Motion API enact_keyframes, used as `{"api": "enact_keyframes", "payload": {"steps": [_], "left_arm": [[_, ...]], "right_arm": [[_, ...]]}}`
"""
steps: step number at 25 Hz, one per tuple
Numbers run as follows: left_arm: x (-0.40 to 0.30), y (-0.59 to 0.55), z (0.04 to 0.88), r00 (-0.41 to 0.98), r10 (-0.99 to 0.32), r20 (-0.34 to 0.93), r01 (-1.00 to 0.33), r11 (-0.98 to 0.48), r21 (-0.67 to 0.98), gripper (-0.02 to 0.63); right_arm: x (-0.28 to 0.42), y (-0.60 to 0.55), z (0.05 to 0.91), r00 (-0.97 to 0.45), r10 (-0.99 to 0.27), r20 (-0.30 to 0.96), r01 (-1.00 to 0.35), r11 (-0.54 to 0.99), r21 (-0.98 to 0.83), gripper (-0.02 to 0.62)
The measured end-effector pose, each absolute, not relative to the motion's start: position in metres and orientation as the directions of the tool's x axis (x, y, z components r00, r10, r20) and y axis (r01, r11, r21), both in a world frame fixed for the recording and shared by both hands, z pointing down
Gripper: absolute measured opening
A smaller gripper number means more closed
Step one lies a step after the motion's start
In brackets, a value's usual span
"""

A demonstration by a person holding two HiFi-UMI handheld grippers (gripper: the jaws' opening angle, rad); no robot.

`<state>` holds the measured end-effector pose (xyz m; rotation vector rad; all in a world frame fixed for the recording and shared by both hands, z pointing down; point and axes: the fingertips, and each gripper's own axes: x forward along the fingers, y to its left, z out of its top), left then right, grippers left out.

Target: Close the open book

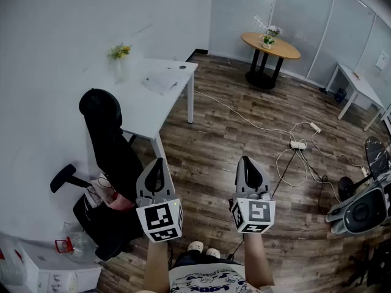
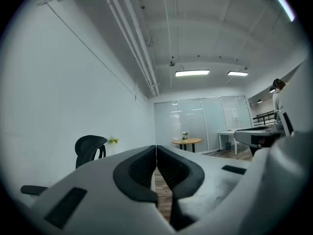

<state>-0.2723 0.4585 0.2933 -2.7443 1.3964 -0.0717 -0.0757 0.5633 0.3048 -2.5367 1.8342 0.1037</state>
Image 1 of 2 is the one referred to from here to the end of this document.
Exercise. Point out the person's cream shoe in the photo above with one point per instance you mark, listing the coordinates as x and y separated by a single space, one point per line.
213 253
195 246

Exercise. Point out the white power strip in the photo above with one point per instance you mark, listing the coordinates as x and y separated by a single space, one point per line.
298 145

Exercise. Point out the person's dark trousers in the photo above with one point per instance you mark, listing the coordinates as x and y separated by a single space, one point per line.
195 259

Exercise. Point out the round wooden table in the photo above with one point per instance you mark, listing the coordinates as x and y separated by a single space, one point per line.
284 49

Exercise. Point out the person's right cream shoe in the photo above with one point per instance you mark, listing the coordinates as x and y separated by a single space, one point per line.
213 253

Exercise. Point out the black office chair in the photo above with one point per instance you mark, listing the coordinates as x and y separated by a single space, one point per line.
107 139

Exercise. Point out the white power adapter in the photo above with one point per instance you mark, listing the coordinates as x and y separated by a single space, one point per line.
315 127

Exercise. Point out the white desk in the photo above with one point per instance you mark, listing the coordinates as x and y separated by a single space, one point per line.
143 111

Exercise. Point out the person's left cream shoe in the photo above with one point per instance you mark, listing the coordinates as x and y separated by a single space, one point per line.
195 246

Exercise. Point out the white potted flower arrangement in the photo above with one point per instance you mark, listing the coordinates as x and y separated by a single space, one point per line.
274 30
267 41

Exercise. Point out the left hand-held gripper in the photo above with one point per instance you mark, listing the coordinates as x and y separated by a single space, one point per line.
159 218

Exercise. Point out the person's right forearm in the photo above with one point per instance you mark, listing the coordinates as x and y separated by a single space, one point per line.
258 261

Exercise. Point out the white booklet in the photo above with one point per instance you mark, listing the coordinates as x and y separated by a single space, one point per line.
159 82

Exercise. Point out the person's white printed t-shirt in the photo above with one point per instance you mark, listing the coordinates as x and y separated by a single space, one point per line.
210 279

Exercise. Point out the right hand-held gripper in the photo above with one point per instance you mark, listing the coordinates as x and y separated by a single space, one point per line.
255 212

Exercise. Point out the white side table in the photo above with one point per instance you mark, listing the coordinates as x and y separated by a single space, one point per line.
363 87

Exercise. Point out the small dark bin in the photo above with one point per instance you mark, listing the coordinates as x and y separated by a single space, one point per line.
340 95

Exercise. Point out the black marbled chair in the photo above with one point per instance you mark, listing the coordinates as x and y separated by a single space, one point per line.
377 156

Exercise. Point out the black stand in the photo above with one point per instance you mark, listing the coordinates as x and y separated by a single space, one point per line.
377 264

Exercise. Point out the person's left forearm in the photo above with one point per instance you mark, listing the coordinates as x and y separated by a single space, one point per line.
157 264

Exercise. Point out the white vase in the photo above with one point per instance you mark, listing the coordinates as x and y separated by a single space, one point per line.
122 72

